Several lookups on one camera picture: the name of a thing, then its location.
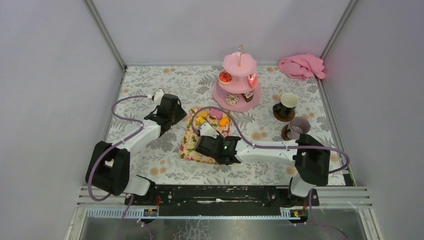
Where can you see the pink wafer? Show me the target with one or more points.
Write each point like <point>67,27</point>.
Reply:
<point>215,114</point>

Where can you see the orange tart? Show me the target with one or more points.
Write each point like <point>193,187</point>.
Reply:
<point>223,121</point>

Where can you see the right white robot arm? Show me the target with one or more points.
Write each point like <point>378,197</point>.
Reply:
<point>309,157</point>

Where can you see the red donut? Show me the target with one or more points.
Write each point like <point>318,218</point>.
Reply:
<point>225,78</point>

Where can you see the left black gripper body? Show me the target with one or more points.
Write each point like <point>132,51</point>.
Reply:
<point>177,112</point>

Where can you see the chocolate drizzle donut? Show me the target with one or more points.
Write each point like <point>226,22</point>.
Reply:
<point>232,99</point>

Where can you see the brown wooden saucer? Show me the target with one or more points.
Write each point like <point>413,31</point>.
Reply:
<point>284,133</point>
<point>284,118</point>

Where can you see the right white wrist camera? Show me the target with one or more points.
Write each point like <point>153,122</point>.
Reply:
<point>206,130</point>

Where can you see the floral dessert tray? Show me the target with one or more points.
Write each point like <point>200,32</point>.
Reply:
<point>189,139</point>

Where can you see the pink three-tier cake stand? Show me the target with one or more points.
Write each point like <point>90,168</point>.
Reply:
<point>239,64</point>

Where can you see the pink cloth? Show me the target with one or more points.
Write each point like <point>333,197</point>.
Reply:
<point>302,67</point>

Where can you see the chocolate cake piece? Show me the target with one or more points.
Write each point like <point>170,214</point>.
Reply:
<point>248,96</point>

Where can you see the yellow roll cake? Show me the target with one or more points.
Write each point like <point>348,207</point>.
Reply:
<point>200,120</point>

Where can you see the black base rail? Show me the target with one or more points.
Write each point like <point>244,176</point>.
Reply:
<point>225,201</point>

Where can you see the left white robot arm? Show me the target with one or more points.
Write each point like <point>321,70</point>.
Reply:
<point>109,167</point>

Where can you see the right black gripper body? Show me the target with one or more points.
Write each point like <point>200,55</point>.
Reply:
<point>219,138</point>

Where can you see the strawberry cream cake slice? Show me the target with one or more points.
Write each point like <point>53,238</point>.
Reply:
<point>252,80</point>

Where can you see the black mug white inside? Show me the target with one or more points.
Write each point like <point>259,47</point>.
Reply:
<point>287,104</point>

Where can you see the floral tablecloth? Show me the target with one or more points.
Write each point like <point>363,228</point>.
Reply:
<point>194,85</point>

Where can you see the tan biscuit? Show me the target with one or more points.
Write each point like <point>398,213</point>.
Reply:
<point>203,114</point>

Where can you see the purple mug black handle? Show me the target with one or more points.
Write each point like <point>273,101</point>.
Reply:
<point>298,125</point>

